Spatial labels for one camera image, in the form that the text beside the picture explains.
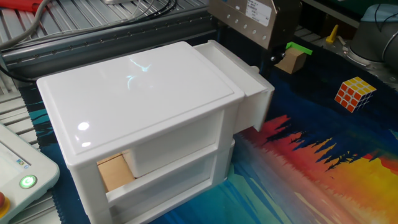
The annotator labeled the small brown wooden block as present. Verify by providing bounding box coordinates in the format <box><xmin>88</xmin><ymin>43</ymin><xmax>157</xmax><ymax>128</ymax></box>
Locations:
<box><xmin>274</xmin><ymin>47</ymin><xmax>307</xmax><ymax>75</ymax></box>

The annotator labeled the white plastic drawer cabinet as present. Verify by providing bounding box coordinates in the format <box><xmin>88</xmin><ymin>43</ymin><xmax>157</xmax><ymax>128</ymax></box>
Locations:
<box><xmin>36</xmin><ymin>40</ymin><xmax>246</xmax><ymax>224</ymax></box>

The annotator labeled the white plastic drawer with knob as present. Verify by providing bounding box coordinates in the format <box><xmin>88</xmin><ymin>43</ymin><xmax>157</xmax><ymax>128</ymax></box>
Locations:
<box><xmin>123</xmin><ymin>39</ymin><xmax>275</xmax><ymax>179</ymax></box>

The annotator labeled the brown block inside cabinet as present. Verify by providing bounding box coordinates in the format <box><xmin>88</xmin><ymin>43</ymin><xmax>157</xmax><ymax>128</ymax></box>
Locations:
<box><xmin>96</xmin><ymin>152</ymin><xmax>136</xmax><ymax>193</ymax></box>

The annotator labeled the grey aluminium rail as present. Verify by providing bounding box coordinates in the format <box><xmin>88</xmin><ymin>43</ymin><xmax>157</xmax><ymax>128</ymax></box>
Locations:
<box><xmin>0</xmin><ymin>6</ymin><xmax>218</xmax><ymax>83</ymax></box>

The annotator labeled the grey metal gripper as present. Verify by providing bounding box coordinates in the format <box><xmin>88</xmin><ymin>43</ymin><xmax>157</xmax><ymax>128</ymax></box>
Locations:
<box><xmin>207</xmin><ymin>0</ymin><xmax>302</xmax><ymax>78</ymax></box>

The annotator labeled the thick grey cable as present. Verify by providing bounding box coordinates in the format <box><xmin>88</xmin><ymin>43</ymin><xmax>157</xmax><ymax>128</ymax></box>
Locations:
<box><xmin>0</xmin><ymin>0</ymin><xmax>52</xmax><ymax>50</ymax></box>

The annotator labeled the green plastic bracket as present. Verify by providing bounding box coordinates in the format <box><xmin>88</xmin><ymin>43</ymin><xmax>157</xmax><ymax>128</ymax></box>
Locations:
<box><xmin>285</xmin><ymin>41</ymin><xmax>313</xmax><ymax>56</ymax></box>

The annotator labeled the small yellow plastic object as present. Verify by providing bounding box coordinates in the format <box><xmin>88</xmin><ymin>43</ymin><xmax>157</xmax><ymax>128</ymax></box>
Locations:
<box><xmin>325</xmin><ymin>24</ymin><xmax>340</xmax><ymax>44</ymax></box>

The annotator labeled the red flat object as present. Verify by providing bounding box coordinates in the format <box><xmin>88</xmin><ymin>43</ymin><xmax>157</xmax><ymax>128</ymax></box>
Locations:
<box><xmin>0</xmin><ymin>0</ymin><xmax>44</xmax><ymax>12</ymax></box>

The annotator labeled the colourful sunset forest cloth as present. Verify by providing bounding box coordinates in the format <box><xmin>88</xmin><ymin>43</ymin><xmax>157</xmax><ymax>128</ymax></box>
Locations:
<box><xmin>18</xmin><ymin>34</ymin><xmax>398</xmax><ymax>224</ymax></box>

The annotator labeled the Rubik's cube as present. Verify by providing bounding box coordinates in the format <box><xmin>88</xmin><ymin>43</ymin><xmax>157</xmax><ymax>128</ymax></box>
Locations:
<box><xmin>334</xmin><ymin>76</ymin><xmax>377</xmax><ymax>113</ymax></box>

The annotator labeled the white teach pendant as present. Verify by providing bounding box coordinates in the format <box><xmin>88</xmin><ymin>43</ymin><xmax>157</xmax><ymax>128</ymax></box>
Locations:
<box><xmin>0</xmin><ymin>123</ymin><xmax>60</xmax><ymax>224</ymax></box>

